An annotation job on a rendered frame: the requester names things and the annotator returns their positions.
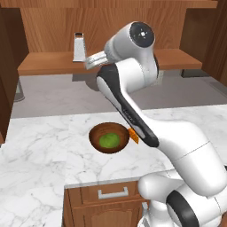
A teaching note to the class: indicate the open wooden wall cabinet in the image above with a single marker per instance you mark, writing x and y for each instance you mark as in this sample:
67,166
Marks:
53,32

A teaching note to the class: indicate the green salad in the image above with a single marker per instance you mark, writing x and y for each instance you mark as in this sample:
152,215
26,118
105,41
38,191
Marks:
109,140

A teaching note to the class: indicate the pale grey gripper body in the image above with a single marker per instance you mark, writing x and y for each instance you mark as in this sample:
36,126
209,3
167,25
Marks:
96,60

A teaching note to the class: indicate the grey round object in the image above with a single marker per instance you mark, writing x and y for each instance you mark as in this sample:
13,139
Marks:
19,93

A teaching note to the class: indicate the wooden base cabinet door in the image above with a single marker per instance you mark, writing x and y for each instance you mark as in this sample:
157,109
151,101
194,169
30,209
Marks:
103,215

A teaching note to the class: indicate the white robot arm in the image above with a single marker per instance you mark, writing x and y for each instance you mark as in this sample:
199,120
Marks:
189,153

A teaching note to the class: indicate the orange cheese wedge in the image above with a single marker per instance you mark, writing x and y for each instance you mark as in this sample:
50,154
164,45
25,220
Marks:
134,136

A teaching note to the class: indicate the wooden drawer front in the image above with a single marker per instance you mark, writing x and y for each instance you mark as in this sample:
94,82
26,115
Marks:
88,193

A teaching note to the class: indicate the dark wooden cabinet door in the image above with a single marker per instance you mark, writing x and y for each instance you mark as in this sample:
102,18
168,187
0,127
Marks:
9,74
217,44

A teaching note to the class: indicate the brown wooden salad bowl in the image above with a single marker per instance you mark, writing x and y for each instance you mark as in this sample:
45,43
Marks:
96,142

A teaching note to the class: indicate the grey metal cheese grater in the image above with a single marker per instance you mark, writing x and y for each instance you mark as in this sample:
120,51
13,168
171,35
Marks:
79,48

